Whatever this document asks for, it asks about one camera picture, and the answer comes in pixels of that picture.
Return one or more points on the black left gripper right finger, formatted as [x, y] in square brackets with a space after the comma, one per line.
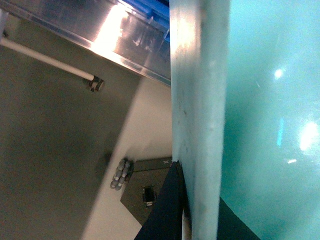
[230, 226]

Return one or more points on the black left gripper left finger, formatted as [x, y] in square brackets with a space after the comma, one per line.
[165, 222]

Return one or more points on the teal plastic bin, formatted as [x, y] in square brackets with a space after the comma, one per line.
[245, 88]

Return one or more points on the grey omni wheel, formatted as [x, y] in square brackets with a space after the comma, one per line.
[122, 174]

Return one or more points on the dark mobile base plate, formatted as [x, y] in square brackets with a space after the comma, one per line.
[144, 185]

